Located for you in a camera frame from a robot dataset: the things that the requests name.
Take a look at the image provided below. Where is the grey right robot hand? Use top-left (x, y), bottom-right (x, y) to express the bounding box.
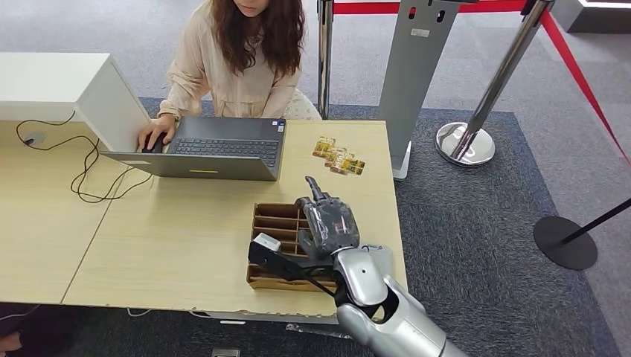
top-left (295, 176), bottom-right (361, 260)

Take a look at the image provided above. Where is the person's right hand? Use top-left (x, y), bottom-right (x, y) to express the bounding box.
top-left (137, 114), bottom-right (177, 152)

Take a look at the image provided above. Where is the black computer mouse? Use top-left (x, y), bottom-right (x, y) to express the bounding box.
top-left (141, 132), bottom-right (167, 155)

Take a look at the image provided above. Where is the person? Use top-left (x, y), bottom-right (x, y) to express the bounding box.
top-left (137, 0), bottom-right (307, 154)

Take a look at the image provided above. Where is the brown wooden slotted organizer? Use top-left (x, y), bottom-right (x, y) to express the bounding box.
top-left (246, 202), bottom-right (341, 292)

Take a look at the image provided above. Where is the grey laptop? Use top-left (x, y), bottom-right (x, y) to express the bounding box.
top-left (100, 115), bottom-right (289, 183)

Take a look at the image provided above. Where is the clear plastic scrap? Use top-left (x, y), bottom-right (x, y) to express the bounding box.
top-left (284, 322), bottom-right (353, 342)

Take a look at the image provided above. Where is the white cabinet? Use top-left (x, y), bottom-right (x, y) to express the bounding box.
top-left (0, 52), bottom-right (152, 153)

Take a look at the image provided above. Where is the pale dotted chair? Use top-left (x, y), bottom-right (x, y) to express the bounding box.
top-left (282, 87), bottom-right (323, 121)

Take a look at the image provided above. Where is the grey kiosk stand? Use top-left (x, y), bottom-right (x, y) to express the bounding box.
top-left (377, 0), bottom-right (480, 181)

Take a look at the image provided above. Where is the red stanchion belt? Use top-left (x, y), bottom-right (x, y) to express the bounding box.
top-left (333, 0), bottom-right (528, 16)
top-left (538, 7), bottom-right (631, 167)

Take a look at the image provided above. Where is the black stanchion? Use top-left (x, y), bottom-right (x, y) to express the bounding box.
top-left (533, 196), bottom-right (631, 271)

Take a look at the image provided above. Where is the grey display plinth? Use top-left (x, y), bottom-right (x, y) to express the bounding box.
top-left (563, 0), bottom-right (631, 35)

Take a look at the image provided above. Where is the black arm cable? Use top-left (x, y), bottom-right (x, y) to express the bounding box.
top-left (293, 266), bottom-right (341, 301)

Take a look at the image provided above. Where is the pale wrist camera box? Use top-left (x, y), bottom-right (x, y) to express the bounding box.
top-left (252, 233), bottom-right (282, 252)

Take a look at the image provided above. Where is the black camera bracket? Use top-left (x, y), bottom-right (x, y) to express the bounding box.
top-left (248, 240), bottom-right (336, 283)

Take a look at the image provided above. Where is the black desk cable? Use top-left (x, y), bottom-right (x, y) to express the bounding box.
top-left (14, 110), bottom-right (154, 205)

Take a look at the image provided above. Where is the grey desk frame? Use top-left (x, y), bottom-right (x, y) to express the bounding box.
top-left (203, 310), bottom-right (346, 327)

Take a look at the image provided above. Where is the chrome stanchion post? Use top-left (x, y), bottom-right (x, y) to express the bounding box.
top-left (316, 0), bottom-right (335, 120)
top-left (435, 0), bottom-right (557, 168)

